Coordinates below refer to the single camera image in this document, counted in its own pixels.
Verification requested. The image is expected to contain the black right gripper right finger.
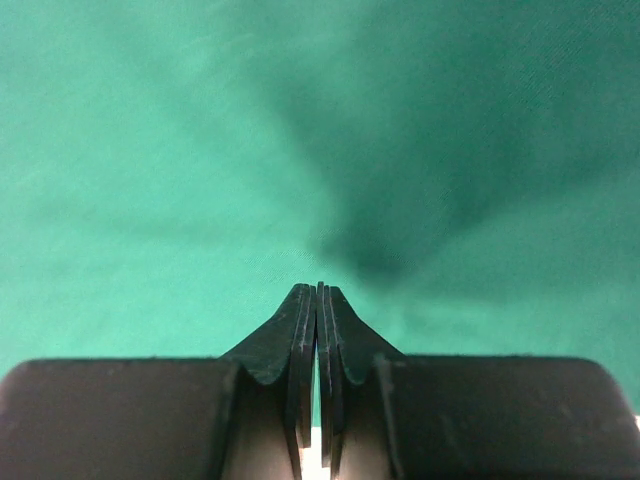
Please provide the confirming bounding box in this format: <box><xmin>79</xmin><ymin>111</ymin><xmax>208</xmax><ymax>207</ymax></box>
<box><xmin>316</xmin><ymin>284</ymin><xmax>639</xmax><ymax>479</ymax></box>

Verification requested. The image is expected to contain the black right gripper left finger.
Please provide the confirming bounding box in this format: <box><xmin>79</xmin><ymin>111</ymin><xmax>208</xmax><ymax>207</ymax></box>
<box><xmin>1</xmin><ymin>284</ymin><xmax>316</xmax><ymax>479</ymax></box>

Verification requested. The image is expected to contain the dark green surgical cloth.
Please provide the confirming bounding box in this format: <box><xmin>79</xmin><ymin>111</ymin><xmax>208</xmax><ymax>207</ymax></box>
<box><xmin>1</xmin><ymin>1</ymin><xmax>639</xmax><ymax>400</ymax></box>

